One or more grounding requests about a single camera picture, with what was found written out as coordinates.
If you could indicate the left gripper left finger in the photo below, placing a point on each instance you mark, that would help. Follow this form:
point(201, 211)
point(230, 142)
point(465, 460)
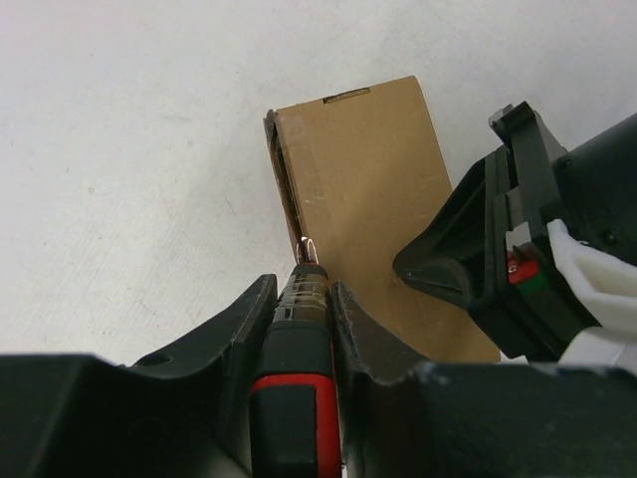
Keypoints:
point(178, 412)

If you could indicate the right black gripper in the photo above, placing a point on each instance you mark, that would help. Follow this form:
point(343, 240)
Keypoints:
point(488, 250)

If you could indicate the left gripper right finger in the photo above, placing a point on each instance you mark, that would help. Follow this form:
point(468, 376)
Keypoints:
point(404, 415)

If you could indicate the red black utility knife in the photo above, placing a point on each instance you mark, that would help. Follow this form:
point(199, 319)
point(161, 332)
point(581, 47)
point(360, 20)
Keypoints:
point(294, 423)

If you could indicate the brown cardboard express box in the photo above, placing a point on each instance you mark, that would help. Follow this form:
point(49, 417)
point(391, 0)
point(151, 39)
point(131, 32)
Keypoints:
point(361, 174)

